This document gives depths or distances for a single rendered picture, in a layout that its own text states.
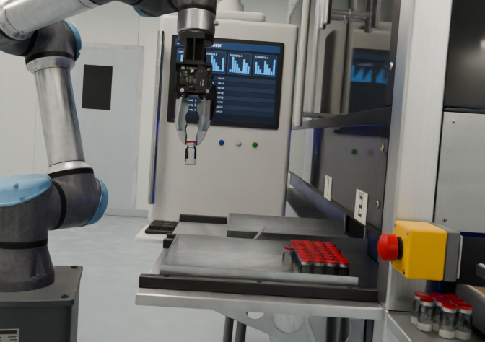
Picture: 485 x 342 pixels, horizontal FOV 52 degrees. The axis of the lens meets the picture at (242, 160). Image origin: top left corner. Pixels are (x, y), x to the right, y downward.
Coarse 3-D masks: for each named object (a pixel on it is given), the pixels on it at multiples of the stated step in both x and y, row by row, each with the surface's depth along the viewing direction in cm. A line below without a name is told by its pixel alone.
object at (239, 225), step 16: (240, 224) 145; (256, 224) 145; (272, 224) 145; (288, 224) 145; (304, 224) 145; (320, 224) 145; (336, 224) 145; (288, 240) 119; (320, 240) 119; (336, 240) 119; (352, 240) 119
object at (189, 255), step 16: (176, 240) 106; (192, 240) 110; (208, 240) 110; (224, 240) 110; (240, 240) 110; (256, 240) 110; (272, 240) 111; (176, 256) 104; (192, 256) 105; (208, 256) 106; (224, 256) 107; (240, 256) 108; (256, 256) 109; (272, 256) 110; (160, 272) 85; (176, 272) 85; (192, 272) 85; (208, 272) 85; (224, 272) 85; (240, 272) 85; (256, 272) 85; (272, 272) 85; (288, 272) 85
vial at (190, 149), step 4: (188, 144) 98; (192, 144) 98; (188, 148) 98; (192, 148) 98; (188, 152) 98; (192, 152) 98; (188, 156) 98; (192, 156) 98; (188, 160) 98; (192, 160) 98; (188, 164) 98; (192, 164) 98
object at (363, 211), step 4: (360, 192) 98; (356, 196) 102; (364, 196) 95; (356, 200) 101; (360, 200) 98; (364, 200) 95; (356, 204) 101; (360, 204) 98; (364, 204) 95; (356, 208) 101; (360, 208) 98; (364, 208) 95; (356, 212) 101; (360, 212) 97; (364, 212) 94; (356, 216) 101; (364, 216) 94; (360, 220) 97; (364, 220) 94; (364, 224) 94
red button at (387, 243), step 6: (384, 234) 73; (390, 234) 72; (378, 240) 74; (384, 240) 72; (390, 240) 71; (396, 240) 71; (378, 246) 73; (384, 246) 71; (390, 246) 71; (396, 246) 71; (378, 252) 73; (384, 252) 71; (390, 252) 71; (396, 252) 71; (384, 258) 72; (390, 258) 71
